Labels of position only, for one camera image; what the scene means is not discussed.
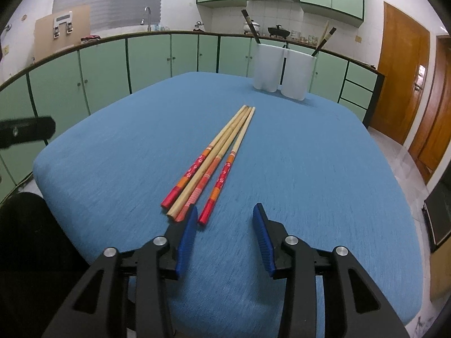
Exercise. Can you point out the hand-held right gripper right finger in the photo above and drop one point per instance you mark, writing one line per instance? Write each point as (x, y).
(262, 239)

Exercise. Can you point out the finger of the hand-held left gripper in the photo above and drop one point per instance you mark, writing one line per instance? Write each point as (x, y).
(28, 132)

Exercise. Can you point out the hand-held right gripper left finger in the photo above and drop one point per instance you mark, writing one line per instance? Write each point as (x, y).
(185, 243)

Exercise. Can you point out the bundle of chopsticks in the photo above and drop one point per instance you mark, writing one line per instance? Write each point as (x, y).
(183, 197)

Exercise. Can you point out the orange patterned chopstick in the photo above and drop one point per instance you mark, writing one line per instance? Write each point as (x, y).
(204, 182)

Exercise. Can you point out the red floral chopstick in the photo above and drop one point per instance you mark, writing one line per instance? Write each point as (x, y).
(190, 171)
(220, 183)

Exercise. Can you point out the white two-compartment utensil holder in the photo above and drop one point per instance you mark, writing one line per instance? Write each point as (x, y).
(267, 70)

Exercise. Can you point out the black chopstick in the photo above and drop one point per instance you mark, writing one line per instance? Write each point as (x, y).
(251, 27)
(323, 41)

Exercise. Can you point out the blue tablecloth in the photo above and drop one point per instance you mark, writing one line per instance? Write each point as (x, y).
(317, 183)

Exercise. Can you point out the green base cabinet run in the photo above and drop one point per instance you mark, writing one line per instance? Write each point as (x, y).
(105, 74)

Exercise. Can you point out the wooden board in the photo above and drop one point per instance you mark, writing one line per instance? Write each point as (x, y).
(44, 35)

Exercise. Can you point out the red cloth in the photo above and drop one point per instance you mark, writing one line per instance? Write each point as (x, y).
(90, 38)

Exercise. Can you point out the white device on board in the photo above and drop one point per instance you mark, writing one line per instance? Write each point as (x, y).
(63, 17)

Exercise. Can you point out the person's dark trousers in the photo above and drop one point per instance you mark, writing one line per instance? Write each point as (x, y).
(35, 253)

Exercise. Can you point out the grey window blind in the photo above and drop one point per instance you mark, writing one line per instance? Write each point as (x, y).
(109, 0)

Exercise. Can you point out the chrome faucet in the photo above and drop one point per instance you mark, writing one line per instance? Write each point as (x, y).
(148, 17)

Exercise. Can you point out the black glass-front cabinet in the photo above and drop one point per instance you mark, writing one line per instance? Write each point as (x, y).
(440, 218)

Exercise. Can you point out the green base cabinets with drawers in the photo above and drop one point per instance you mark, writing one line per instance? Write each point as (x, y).
(232, 56)

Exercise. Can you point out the metal kettle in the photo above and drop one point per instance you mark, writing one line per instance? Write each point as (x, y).
(198, 26)

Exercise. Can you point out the black wok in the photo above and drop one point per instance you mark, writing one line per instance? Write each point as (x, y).
(278, 31)

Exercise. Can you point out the wooden door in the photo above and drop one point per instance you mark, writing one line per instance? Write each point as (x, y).
(398, 77)

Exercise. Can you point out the wooden doorway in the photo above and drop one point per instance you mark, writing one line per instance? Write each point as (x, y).
(437, 119)

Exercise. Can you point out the white pot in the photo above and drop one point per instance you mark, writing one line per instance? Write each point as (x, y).
(246, 28)

